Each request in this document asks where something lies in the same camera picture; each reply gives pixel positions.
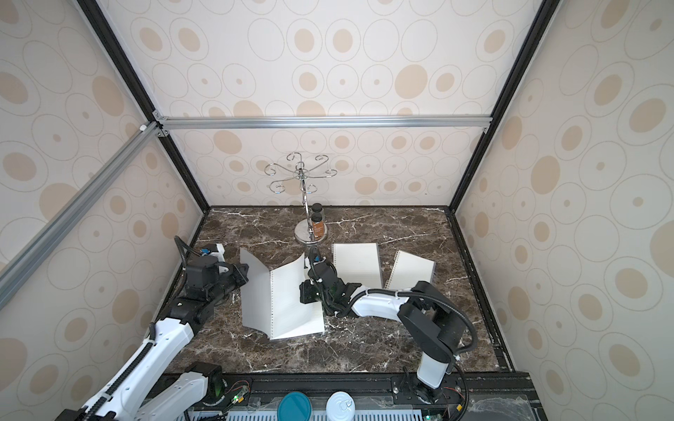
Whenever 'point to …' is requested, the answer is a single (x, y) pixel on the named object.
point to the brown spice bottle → (318, 225)
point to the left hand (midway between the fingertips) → (256, 262)
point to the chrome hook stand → (303, 230)
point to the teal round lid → (295, 406)
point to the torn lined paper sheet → (255, 294)
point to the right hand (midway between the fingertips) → (308, 283)
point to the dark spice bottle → (317, 208)
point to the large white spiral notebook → (290, 317)
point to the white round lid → (340, 407)
